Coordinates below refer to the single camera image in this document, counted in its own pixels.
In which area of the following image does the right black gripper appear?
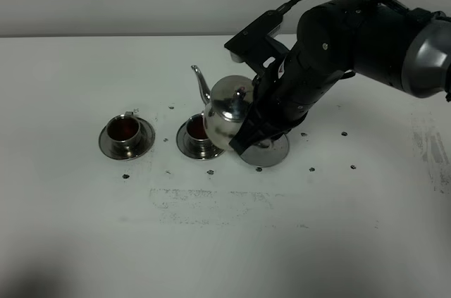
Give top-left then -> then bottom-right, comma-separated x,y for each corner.
229,0 -> 416,155

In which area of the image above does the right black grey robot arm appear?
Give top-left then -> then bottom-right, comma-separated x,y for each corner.
225,0 -> 450,154

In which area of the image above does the stainless steel teapot saucer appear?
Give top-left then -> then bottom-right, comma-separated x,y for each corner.
240,133 -> 290,168

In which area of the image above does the middle stainless steel saucer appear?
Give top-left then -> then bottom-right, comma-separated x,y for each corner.
176,121 -> 225,161

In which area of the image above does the middle stainless steel teacup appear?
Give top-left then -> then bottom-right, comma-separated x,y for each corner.
185,114 -> 211,145

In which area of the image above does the stainless steel teacup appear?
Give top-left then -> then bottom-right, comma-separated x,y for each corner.
185,114 -> 211,145
106,111 -> 141,147

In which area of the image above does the left stainless steel saucer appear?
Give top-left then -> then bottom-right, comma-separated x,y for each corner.
98,117 -> 156,161

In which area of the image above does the left stainless steel teacup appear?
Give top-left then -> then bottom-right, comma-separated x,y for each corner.
106,111 -> 141,147

